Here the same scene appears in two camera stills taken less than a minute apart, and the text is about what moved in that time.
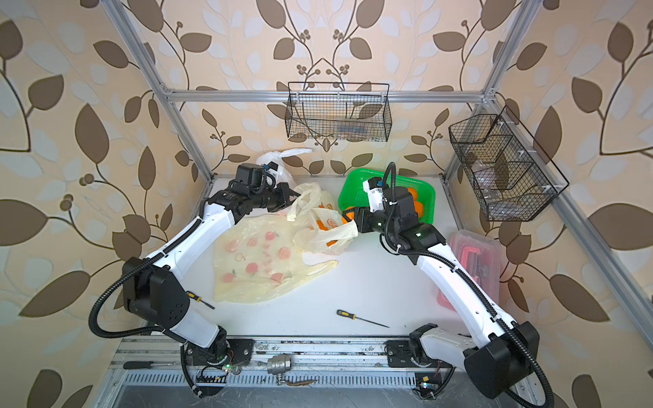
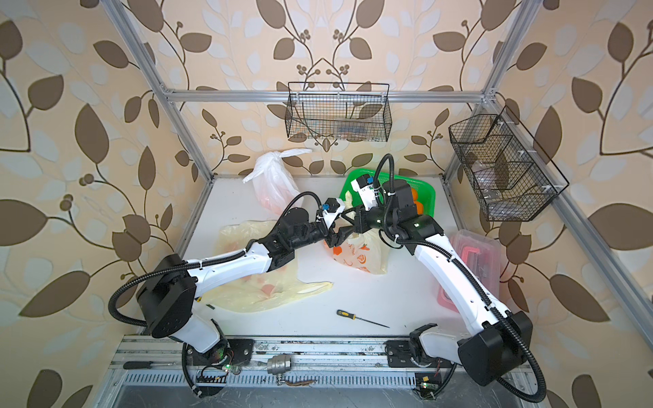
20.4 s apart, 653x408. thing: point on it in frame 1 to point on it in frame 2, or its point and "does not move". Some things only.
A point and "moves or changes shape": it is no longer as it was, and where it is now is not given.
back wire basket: (354, 111) does not move
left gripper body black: (269, 198) to (329, 236)
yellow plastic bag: (320, 229) moves or changes shape
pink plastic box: (478, 255) does not move
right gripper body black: (371, 222) does not move
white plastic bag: (281, 174) does not move
